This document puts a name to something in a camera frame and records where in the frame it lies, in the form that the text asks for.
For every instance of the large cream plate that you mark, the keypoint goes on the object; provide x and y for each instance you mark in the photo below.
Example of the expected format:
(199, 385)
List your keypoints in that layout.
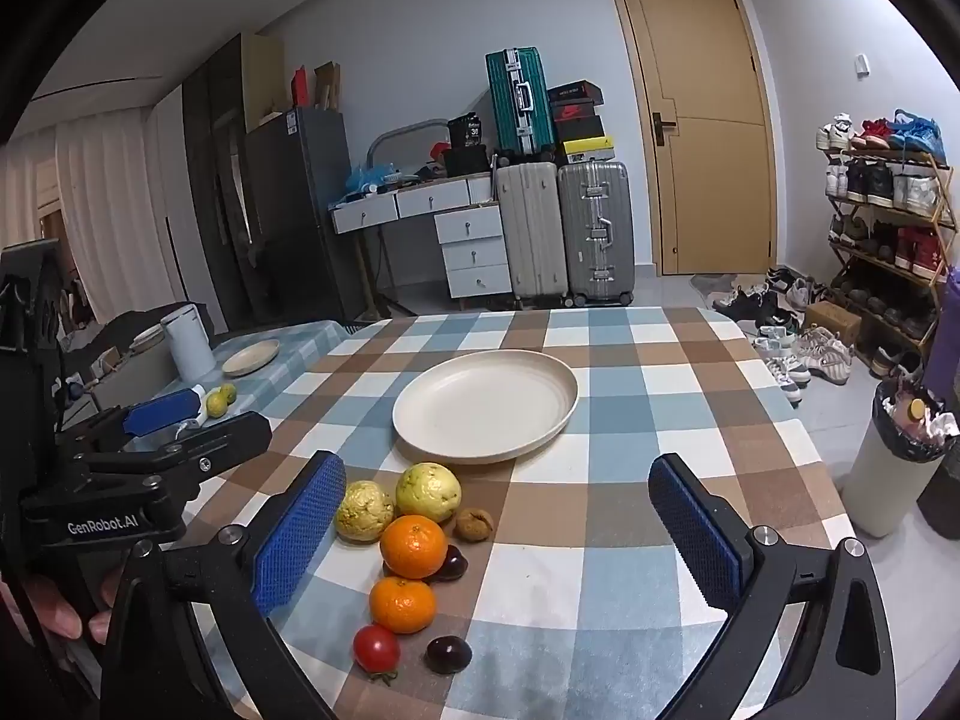
(487, 405)

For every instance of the small cream plate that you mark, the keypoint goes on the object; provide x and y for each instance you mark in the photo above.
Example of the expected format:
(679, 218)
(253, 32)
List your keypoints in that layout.
(251, 358)

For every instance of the grey suitcase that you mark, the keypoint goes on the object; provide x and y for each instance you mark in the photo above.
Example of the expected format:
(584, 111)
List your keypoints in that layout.
(596, 232)

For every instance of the wooden shoe rack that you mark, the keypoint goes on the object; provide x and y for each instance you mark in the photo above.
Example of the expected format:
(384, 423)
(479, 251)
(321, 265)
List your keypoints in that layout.
(922, 219)

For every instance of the brown blue checkered tablecloth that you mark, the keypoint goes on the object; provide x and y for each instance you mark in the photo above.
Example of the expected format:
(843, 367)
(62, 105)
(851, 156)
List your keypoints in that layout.
(600, 615)

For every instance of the large orange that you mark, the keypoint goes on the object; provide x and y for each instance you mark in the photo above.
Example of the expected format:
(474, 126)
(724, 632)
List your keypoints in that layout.
(412, 546)

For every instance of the brown walnut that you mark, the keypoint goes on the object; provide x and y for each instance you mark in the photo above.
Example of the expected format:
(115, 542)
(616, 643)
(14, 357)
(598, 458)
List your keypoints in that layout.
(474, 525)

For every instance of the large tan cardboard box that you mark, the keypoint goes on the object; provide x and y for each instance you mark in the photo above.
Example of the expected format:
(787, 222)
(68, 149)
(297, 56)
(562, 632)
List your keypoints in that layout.
(264, 82)

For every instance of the teal suitcase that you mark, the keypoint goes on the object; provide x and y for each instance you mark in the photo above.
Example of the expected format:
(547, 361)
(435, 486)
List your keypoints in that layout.
(517, 97)

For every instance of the black printed box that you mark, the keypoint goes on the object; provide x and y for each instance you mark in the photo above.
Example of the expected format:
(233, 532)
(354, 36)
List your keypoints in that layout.
(465, 133)

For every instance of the wooden door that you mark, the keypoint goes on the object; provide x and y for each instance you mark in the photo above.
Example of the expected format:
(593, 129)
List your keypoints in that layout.
(712, 165)

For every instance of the light blue checkered cloth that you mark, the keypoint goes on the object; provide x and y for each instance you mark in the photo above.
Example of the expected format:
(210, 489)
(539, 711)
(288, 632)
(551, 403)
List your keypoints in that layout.
(300, 345)

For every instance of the red flat box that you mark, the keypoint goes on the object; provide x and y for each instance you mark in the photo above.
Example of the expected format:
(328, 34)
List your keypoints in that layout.
(300, 86)

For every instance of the white trash bin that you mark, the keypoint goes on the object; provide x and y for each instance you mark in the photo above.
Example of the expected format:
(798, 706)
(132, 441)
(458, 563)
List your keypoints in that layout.
(877, 480)

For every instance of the person's left hand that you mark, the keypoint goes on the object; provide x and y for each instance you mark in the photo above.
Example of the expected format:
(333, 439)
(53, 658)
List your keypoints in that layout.
(52, 615)

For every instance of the white curtain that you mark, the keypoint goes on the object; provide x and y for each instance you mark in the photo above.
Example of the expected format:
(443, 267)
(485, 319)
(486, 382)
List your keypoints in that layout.
(112, 202)

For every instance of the brown paper bag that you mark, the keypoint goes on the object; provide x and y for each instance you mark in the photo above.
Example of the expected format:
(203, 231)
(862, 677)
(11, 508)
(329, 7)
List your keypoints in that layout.
(326, 86)

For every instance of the beige suitcase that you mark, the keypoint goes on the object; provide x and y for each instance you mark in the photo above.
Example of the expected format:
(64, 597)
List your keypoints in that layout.
(529, 232)

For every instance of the grey curved metal frame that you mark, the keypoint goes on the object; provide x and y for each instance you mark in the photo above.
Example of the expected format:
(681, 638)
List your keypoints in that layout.
(405, 127)

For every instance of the dark refrigerator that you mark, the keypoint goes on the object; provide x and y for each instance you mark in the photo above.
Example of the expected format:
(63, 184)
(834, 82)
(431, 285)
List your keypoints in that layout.
(300, 225)

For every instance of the grey doormat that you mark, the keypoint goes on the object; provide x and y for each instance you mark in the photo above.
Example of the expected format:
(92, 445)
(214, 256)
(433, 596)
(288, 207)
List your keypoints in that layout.
(712, 283)

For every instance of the white desk with drawers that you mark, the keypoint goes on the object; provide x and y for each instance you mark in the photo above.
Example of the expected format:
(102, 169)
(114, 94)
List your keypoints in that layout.
(472, 247)

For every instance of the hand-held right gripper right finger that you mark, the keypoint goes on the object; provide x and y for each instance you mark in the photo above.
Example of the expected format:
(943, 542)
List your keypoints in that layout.
(697, 540)

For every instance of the light blue plastic bag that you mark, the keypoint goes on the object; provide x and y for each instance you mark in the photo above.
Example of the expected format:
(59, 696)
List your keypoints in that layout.
(364, 180)

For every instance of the smooth green guava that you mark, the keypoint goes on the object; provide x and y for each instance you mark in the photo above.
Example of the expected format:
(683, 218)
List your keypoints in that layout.
(427, 491)

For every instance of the black bag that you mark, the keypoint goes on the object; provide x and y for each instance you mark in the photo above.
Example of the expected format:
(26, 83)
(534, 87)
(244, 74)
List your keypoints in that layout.
(465, 163)

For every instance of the red tomato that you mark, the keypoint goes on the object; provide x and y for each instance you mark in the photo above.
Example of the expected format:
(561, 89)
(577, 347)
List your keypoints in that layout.
(375, 647)

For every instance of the green citrus fruit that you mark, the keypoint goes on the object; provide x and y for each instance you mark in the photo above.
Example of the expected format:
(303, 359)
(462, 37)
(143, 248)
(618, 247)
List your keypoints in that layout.
(228, 393)
(216, 405)

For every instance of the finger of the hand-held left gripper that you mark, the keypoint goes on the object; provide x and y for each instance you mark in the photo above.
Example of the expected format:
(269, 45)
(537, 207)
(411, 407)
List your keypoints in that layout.
(225, 442)
(161, 412)

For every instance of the white charger box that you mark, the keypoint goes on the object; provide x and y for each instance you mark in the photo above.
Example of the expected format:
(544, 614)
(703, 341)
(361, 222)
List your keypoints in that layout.
(199, 392)

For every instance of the small orange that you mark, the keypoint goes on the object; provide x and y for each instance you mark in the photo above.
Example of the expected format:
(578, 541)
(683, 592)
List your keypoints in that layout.
(403, 604)

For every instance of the brown cardboard box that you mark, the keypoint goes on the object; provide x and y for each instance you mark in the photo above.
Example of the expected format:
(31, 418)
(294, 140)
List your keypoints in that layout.
(832, 321)

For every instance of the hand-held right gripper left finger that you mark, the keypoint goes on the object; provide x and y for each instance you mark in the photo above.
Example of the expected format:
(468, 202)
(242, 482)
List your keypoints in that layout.
(300, 532)

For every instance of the white lidded container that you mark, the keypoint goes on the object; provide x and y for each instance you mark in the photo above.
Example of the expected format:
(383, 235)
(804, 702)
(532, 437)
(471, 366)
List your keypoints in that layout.
(187, 345)

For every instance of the purple rolled mat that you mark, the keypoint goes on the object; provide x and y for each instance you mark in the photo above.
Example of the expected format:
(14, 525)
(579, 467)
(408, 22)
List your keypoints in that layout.
(949, 330)

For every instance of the dark plum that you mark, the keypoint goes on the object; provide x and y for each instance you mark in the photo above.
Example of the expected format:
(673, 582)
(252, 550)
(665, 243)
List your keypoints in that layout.
(455, 564)
(448, 654)

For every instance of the bumpy yellow guava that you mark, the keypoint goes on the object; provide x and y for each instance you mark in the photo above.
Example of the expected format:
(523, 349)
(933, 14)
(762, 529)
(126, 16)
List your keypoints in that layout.
(364, 511)

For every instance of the scattered shoes pile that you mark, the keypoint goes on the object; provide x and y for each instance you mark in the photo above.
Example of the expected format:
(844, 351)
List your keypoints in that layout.
(817, 349)

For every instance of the dark wardrobe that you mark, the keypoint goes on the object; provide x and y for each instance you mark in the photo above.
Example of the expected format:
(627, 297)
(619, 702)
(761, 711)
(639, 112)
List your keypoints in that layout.
(217, 165)

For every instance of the rows of stored shoes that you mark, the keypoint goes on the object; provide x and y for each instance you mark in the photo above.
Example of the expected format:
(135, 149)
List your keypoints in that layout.
(877, 180)

